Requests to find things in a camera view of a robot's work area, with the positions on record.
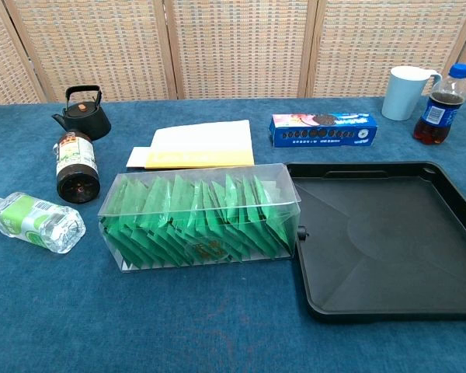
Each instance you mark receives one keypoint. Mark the blue carpet table cloth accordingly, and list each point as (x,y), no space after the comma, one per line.
(178,318)

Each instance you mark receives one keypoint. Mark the pale blue mug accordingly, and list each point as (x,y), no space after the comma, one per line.
(402,95)

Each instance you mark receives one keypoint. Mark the black plastic tray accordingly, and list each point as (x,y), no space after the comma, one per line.
(376,241)

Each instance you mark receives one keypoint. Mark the blue cookie box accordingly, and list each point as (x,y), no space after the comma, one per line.
(322,134)

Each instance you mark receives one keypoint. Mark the black cast iron teapot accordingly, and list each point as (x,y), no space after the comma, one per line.
(87,120)

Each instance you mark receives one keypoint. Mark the woven folding screen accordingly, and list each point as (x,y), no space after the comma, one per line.
(237,46)

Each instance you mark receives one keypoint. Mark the clear box of green packets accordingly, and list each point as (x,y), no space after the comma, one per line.
(202,217)

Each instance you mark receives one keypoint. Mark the dark brown labelled bottle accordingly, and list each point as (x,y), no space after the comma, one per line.
(77,163)

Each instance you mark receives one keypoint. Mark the blue cap cola bottle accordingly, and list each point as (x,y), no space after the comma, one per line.
(437,112)

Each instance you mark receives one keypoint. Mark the yellow and orange paper box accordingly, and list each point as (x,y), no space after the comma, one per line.
(206,143)

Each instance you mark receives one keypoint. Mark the clear green label water bottle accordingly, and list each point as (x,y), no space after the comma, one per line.
(35,221)

